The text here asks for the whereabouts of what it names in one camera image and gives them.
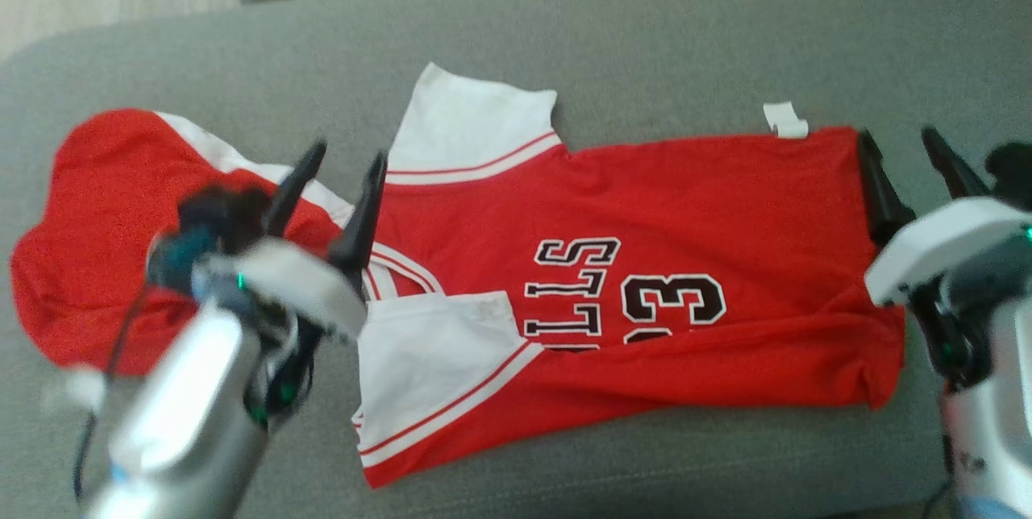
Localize red and white Bulls jersey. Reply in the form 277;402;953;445
352;61;909;491

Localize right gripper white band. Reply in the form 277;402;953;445
855;126;1032;309

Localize red Bulls 23 shorts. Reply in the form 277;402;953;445
9;107;365;380

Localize grey sofa seat cushion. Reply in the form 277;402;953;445
0;0;1032;519

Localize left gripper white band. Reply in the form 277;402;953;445
192;139;390;344

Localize left black cable teal plug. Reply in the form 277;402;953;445
71;281;158;504

